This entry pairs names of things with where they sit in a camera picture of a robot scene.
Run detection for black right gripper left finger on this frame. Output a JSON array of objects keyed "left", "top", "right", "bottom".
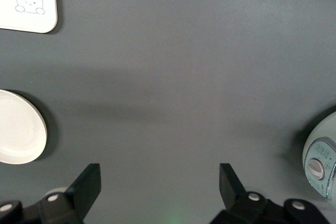
[{"left": 39, "top": 163, "right": 102, "bottom": 224}]

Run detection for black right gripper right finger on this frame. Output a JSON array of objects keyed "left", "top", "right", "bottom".
[{"left": 209, "top": 163, "right": 268, "bottom": 224}]

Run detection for round cream plate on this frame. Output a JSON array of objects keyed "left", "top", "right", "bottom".
[{"left": 0, "top": 89, "right": 48, "bottom": 165}]

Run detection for cream rabbit print tray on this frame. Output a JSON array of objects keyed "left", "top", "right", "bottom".
[{"left": 0, "top": 0, "right": 58, "bottom": 34}]

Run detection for pale green electric pot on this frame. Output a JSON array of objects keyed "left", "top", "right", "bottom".
[{"left": 301, "top": 111, "right": 336, "bottom": 201}]

